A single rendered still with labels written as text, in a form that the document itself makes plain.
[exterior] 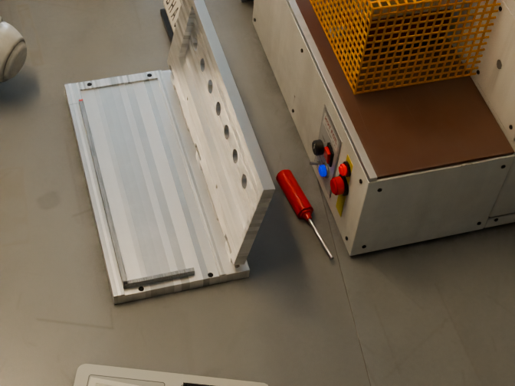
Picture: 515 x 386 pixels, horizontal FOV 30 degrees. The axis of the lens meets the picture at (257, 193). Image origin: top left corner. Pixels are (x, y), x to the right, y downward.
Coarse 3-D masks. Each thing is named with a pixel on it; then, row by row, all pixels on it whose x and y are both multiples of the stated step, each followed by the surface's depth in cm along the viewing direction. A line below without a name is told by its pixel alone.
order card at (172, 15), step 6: (168, 0) 180; (174, 0) 178; (180, 0) 175; (168, 6) 179; (174, 6) 177; (180, 6) 175; (168, 12) 179; (174, 12) 177; (174, 18) 177; (174, 24) 176; (174, 30) 176
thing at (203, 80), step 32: (192, 0) 153; (192, 32) 157; (192, 64) 158; (224, 64) 144; (192, 96) 156; (224, 96) 145; (192, 128) 156; (224, 128) 146; (224, 160) 147; (256, 160) 133; (224, 192) 144; (256, 192) 135; (224, 224) 145; (256, 224) 136
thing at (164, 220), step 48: (96, 96) 164; (144, 96) 165; (96, 144) 158; (144, 144) 158; (192, 144) 159; (96, 192) 151; (144, 192) 152; (192, 192) 153; (144, 240) 146; (192, 240) 147; (144, 288) 141; (192, 288) 144
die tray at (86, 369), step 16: (80, 368) 133; (96, 368) 134; (112, 368) 134; (128, 368) 134; (80, 384) 132; (144, 384) 133; (160, 384) 133; (176, 384) 133; (208, 384) 133; (224, 384) 134; (240, 384) 134; (256, 384) 134
